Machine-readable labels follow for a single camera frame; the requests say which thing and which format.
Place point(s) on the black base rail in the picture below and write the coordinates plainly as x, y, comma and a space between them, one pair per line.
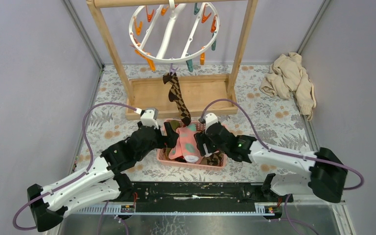
200, 197

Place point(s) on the beige crumpled cloth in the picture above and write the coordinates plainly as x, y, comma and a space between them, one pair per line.
287, 77

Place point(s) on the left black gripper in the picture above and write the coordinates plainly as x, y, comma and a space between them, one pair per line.
172, 136

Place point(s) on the pink plastic basket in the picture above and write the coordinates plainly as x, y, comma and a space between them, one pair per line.
162, 156

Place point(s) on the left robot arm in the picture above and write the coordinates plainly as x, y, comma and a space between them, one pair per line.
103, 180

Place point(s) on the floral table mat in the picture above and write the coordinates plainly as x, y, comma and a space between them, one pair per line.
276, 120

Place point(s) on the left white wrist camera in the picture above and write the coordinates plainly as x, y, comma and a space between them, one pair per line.
148, 117

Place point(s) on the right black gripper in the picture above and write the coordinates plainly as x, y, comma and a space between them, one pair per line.
201, 138

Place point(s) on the white round clip hanger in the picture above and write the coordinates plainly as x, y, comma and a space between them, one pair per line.
166, 34

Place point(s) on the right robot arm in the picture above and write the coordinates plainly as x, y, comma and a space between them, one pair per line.
318, 173

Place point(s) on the wooden hanger rack frame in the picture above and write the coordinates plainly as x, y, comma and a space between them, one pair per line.
197, 90

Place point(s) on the pink sock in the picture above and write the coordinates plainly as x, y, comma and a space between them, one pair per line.
186, 146

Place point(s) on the brown beige argyle sock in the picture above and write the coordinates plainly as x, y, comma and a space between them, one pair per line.
175, 95

